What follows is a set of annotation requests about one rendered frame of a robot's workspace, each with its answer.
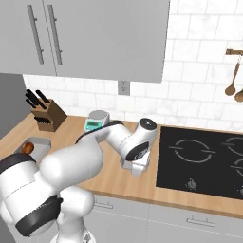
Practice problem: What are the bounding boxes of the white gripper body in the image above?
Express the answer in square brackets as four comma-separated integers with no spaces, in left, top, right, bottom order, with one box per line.
[130,159,151,178]

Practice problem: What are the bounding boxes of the grey meat container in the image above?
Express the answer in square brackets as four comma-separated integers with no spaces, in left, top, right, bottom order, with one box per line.
[13,136,52,163]

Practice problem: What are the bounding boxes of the black hob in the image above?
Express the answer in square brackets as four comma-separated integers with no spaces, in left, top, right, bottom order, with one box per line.
[155,124,243,201]

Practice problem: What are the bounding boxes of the grey kitchen scale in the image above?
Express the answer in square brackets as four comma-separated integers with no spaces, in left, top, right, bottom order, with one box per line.
[84,109,111,134]

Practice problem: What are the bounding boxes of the wide grey drawer front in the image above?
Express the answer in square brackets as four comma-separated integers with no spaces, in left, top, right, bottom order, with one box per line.
[147,203,243,239]

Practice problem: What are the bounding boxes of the wooden knife block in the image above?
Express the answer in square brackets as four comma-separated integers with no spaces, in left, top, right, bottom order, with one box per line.
[25,88,68,133]

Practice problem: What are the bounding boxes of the wooden spoon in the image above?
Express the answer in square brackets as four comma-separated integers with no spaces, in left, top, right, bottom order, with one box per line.
[224,54,241,97]

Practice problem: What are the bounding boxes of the wooden hanging utensil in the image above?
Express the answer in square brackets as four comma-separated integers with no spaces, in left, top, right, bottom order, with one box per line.
[234,87,243,103]

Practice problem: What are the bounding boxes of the grey fridge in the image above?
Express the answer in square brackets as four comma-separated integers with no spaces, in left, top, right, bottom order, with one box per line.
[0,72,31,140]

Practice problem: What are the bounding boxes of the grey drawer handle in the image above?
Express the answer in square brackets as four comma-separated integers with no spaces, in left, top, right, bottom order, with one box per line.
[93,201,114,211]
[185,215,215,228]

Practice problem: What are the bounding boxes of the grey wall outlet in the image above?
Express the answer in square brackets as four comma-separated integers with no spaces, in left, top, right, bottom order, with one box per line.
[117,80,130,96]

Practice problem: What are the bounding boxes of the wide grey wall cupboard door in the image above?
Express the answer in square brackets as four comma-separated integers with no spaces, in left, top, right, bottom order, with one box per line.
[42,0,171,84]

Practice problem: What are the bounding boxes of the wooden wall rail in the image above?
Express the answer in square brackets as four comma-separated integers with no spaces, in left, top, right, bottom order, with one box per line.
[225,48,243,57]

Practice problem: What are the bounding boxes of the grey bar cupboard handle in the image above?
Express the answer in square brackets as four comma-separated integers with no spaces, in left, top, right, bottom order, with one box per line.
[26,4,45,65]
[47,4,64,66]

